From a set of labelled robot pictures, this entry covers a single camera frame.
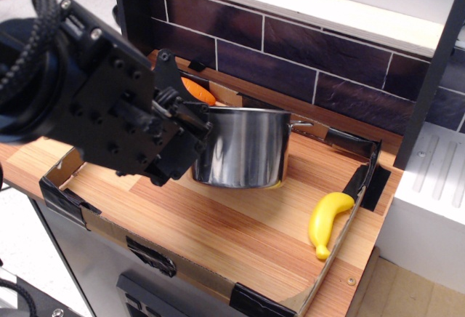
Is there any dark brick backsplash panel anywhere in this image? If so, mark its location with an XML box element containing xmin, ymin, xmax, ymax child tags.
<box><xmin>112</xmin><ymin>0</ymin><xmax>465</xmax><ymax>136</ymax></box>

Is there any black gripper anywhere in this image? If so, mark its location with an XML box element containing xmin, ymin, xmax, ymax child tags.
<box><xmin>45</xmin><ymin>0</ymin><xmax>212</xmax><ymax>186</ymax></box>

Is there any black oven control panel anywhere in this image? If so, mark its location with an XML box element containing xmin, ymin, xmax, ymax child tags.
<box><xmin>116</xmin><ymin>272</ymin><xmax>189</xmax><ymax>316</ymax></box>

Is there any white sink drainboard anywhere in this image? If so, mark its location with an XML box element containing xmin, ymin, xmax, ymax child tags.
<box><xmin>395</xmin><ymin>122</ymin><xmax>464</xmax><ymax>225</ymax></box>

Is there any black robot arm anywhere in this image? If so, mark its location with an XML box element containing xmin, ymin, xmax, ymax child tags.
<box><xmin>1</xmin><ymin>0</ymin><xmax>211</xmax><ymax>186</ymax></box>

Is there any dark grey upright post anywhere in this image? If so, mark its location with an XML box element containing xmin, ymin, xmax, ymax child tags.
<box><xmin>393</xmin><ymin>0</ymin><xmax>464</xmax><ymax>170</ymax></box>

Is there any stainless steel pot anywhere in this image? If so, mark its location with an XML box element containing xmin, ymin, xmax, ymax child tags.
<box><xmin>192</xmin><ymin>106</ymin><xmax>314</xmax><ymax>189</ymax></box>

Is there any orange toy carrot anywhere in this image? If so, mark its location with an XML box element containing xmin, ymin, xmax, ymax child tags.
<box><xmin>181</xmin><ymin>77</ymin><xmax>217</xmax><ymax>105</ymax></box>

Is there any yellow toy banana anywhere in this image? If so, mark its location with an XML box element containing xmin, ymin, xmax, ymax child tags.
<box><xmin>308</xmin><ymin>192</ymin><xmax>355</xmax><ymax>260</ymax></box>

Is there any cardboard fence with black tape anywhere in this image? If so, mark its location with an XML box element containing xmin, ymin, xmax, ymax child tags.
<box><xmin>41</xmin><ymin>69</ymin><xmax>400</xmax><ymax>316</ymax></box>

